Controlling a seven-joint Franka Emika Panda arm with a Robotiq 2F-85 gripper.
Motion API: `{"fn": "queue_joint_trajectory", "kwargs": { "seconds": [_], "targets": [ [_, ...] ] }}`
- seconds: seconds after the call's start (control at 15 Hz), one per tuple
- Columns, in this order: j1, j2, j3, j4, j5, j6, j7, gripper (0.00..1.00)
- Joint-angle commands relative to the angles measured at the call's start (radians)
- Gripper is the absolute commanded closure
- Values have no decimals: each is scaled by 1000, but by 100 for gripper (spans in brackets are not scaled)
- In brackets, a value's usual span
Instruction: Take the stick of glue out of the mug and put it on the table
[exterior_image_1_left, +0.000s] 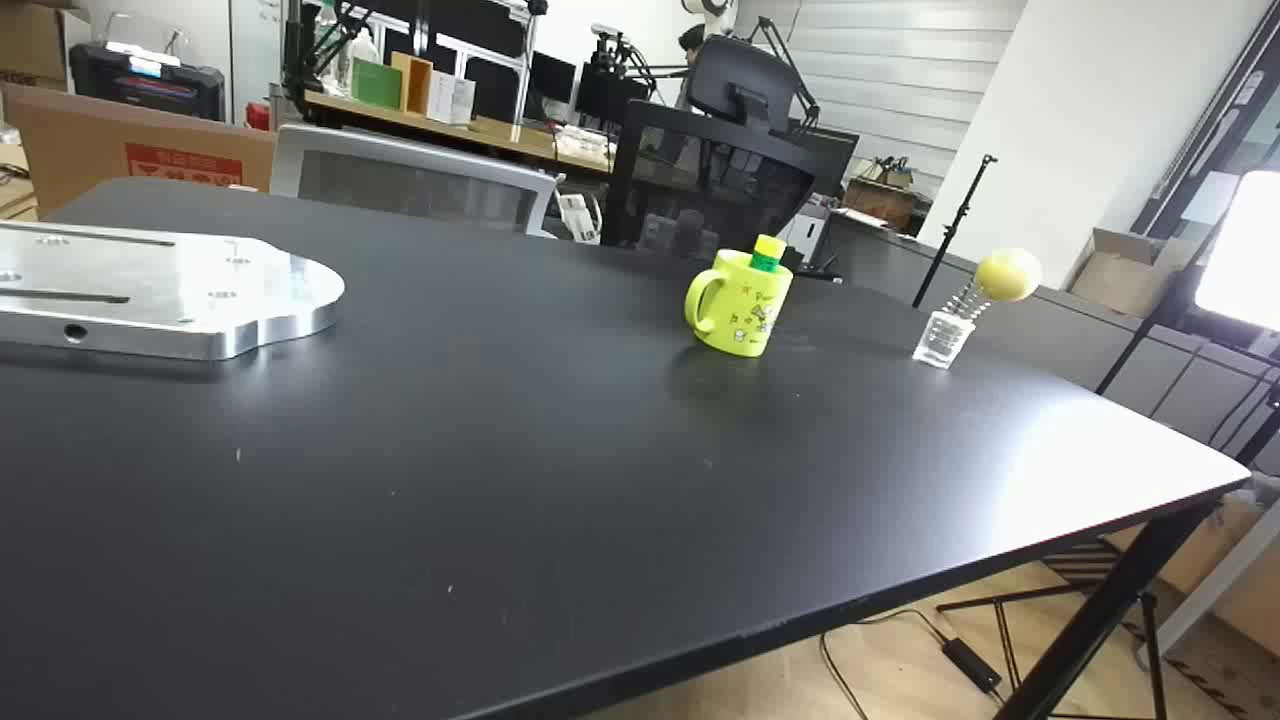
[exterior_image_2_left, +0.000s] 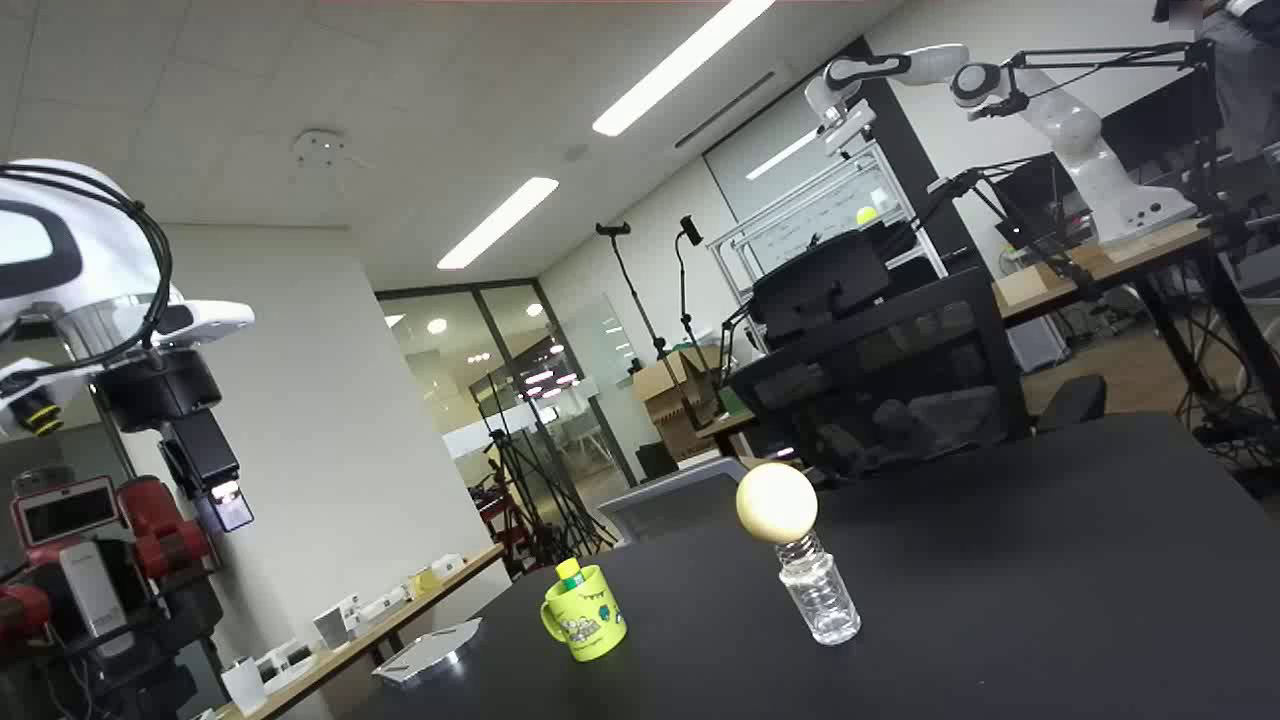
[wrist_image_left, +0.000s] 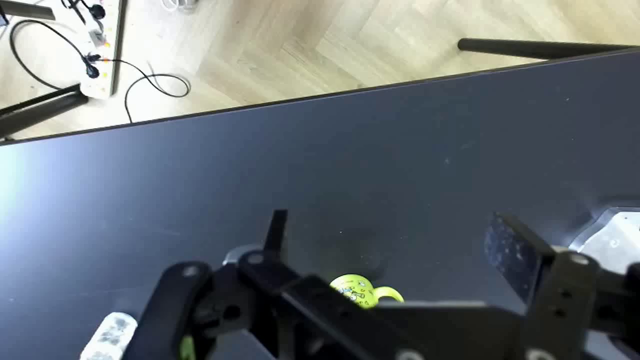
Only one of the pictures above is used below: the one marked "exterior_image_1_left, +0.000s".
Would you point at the yellow-green mug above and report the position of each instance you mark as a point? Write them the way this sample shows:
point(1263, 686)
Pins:
point(739, 300)

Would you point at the black table leg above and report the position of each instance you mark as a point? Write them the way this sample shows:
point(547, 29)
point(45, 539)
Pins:
point(1103, 612)

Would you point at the wooden desk with clutter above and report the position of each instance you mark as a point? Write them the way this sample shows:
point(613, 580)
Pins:
point(517, 142)

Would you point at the clear glass cup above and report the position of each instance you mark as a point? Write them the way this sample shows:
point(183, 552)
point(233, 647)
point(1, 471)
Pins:
point(941, 339)

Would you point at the grey mesh chair back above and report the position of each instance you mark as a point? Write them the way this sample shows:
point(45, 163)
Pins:
point(384, 175)

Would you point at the yellow ball on stick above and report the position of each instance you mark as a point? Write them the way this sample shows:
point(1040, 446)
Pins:
point(1002, 277)

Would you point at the brown cardboard box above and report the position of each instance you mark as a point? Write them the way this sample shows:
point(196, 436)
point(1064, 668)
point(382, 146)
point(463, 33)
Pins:
point(76, 142)

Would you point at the black printer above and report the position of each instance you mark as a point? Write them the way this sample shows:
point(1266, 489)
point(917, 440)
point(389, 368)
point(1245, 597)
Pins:
point(131, 73)

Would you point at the black office chair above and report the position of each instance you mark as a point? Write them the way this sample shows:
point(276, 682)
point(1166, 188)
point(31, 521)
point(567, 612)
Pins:
point(723, 171)

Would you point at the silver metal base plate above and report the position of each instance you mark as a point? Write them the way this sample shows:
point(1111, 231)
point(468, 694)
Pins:
point(158, 295)

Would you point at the black tripod pole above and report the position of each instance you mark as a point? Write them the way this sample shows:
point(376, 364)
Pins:
point(952, 226)

